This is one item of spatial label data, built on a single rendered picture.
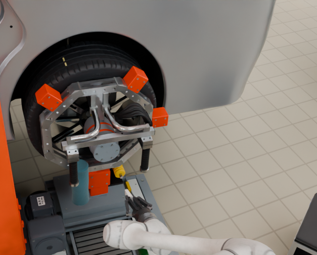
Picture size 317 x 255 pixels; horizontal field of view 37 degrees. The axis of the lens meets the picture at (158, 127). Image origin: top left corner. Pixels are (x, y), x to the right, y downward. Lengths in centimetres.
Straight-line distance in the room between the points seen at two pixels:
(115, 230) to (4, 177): 47
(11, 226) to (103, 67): 80
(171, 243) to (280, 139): 221
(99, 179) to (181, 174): 93
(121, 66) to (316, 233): 140
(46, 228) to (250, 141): 182
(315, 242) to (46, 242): 142
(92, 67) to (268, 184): 171
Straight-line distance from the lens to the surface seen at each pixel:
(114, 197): 288
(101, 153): 223
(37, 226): 254
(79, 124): 242
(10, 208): 204
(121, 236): 187
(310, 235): 279
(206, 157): 350
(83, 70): 220
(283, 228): 322
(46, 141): 231
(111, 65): 224
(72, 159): 211
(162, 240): 177
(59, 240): 253
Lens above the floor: 241
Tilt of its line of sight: 41 degrees down
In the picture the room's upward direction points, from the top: 6 degrees clockwise
